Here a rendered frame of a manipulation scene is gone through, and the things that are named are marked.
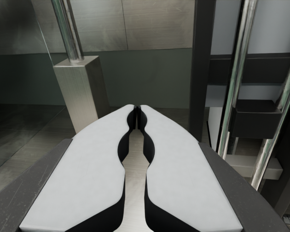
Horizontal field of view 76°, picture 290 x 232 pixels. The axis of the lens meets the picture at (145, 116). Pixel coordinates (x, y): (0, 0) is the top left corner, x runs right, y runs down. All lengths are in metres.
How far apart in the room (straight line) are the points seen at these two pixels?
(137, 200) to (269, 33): 0.40
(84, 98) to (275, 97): 0.42
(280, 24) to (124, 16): 0.52
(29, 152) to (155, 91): 0.49
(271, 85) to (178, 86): 0.49
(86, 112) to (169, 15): 0.40
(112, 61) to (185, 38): 0.28
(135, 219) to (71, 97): 0.34
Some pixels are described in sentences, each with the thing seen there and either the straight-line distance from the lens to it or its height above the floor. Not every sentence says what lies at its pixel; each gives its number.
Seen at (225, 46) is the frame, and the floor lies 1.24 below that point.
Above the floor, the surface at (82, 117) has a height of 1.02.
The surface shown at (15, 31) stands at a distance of 0.77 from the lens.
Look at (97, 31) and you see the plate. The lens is 0.74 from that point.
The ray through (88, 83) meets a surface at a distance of 0.50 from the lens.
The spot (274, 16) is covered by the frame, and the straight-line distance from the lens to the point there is 0.26.
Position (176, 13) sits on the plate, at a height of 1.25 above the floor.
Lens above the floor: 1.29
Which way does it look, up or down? 32 degrees down
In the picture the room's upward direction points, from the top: 5 degrees counter-clockwise
